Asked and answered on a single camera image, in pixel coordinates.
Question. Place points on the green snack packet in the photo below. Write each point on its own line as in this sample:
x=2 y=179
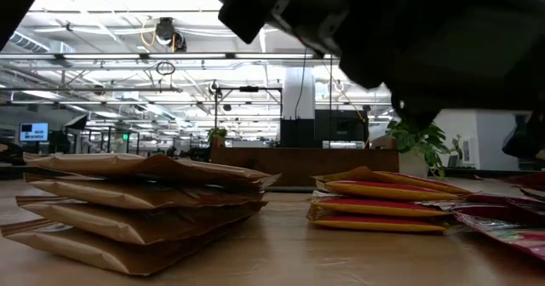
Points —
x=127 y=222

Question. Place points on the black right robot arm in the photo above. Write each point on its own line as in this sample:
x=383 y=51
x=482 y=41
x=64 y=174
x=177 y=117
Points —
x=447 y=43

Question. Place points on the wooden tea organizer tray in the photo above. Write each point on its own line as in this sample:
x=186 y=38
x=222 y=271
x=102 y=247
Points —
x=298 y=164

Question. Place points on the small distant potted plant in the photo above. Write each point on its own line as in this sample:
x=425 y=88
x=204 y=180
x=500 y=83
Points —
x=217 y=133

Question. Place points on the round grey mat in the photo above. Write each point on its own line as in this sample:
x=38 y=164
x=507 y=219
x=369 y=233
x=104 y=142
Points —
x=289 y=189

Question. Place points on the potted green plant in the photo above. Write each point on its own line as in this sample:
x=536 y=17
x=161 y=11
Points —
x=419 y=143

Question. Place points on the blue computer monitor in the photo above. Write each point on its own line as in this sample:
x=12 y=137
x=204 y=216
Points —
x=33 y=132

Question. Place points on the distant black rig frame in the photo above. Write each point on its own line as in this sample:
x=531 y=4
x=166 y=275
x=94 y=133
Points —
x=249 y=89

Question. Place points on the ceiling mounted camera unit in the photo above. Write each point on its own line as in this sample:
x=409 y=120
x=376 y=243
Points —
x=167 y=31

